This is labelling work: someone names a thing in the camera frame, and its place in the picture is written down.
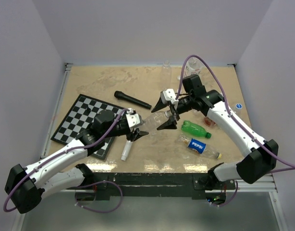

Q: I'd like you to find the white label tea bottle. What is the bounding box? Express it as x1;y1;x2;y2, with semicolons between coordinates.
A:
183;57;203;77

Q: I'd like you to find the blue Pocari Sweat cap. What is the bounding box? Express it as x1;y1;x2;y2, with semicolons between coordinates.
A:
235;103;242;110

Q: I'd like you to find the clear Pocari Sweat bottle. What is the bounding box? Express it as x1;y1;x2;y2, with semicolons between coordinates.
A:
233;104;242;116

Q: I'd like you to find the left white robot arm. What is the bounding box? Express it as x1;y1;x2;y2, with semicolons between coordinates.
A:
3;108;147;214

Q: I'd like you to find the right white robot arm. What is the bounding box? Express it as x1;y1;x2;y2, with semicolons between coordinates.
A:
152;75;279;190

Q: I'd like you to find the green plastic bottle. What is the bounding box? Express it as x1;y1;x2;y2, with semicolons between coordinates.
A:
181;120;212;139

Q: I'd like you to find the red label tea bottle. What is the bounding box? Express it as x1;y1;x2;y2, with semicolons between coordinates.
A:
203;117;216;127

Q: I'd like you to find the Pepsi label clear bottle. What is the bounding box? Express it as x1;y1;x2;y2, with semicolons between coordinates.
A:
179;134;222;159

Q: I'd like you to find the white microphone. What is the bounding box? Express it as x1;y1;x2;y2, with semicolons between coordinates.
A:
121;141;133;161

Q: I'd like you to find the black microphone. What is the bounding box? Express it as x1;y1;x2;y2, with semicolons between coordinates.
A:
114;90;152;110

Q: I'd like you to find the black chess piece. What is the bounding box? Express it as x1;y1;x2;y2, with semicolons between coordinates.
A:
85;106;91;114

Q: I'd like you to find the black white chessboard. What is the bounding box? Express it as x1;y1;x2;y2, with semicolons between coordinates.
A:
50;93;129;161

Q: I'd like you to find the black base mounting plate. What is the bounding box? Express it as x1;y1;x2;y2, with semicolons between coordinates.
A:
65;172;237;200

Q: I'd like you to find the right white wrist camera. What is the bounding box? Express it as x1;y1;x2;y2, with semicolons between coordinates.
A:
160;89;177;103

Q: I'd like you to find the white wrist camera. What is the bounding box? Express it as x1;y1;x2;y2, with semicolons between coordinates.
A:
160;89;177;103
125;108;143;129

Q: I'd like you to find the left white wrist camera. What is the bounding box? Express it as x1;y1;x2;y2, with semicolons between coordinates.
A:
125;108;143;129

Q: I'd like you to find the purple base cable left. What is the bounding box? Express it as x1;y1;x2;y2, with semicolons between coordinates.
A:
74;180;123;213

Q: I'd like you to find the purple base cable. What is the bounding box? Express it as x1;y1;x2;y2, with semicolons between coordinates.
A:
74;180;123;213
209;180;239;207

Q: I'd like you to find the aluminium frame rail left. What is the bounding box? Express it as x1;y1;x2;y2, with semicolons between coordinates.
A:
24;63;74;193

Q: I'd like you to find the aluminium frame rail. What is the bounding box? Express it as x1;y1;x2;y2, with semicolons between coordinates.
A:
237;174;277;193
24;63;74;193

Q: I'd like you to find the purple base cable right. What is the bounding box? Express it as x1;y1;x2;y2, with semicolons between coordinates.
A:
209;180;239;207

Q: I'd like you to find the aluminium frame rail right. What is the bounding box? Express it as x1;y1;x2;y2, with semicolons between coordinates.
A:
237;174;277;193

